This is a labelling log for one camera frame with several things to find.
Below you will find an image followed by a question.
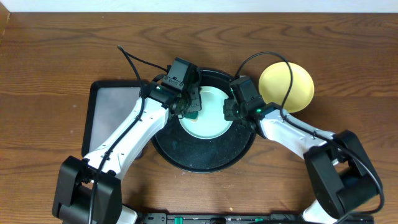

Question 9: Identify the green yellow sponge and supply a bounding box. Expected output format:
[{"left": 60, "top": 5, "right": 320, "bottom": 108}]
[{"left": 184, "top": 111, "right": 198, "bottom": 121}]

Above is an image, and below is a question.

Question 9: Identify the yellow plate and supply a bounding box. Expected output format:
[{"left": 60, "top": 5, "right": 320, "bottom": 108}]
[{"left": 259, "top": 62, "right": 315, "bottom": 113}]

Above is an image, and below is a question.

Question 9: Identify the light blue plate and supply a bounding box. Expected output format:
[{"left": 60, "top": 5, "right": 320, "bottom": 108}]
[{"left": 180, "top": 86, "right": 233, "bottom": 139}]

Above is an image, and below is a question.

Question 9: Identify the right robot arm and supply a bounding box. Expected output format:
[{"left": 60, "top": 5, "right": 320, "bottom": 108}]
[{"left": 224, "top": 77, "right": 382, "bottom": 223}]

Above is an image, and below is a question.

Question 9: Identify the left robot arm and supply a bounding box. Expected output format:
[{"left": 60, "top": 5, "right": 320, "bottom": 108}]
[{"left": 52, "top": 58, "right": 201, "bottom": 223}]

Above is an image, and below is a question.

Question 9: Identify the black round tray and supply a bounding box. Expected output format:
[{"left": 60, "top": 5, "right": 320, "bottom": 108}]
[{"left": 152, "top": 68, "right": 256, "bottom": 173}]

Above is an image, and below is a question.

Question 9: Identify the black rectangular water tray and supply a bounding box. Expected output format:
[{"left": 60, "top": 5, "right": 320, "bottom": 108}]
[{"left": 81, "top": 80, "right": 140, "bottom": 156}]

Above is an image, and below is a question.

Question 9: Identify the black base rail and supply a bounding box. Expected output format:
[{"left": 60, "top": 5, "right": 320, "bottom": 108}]
[{"left": 124, "top": 208, "right": 375, "bottom": 224}]

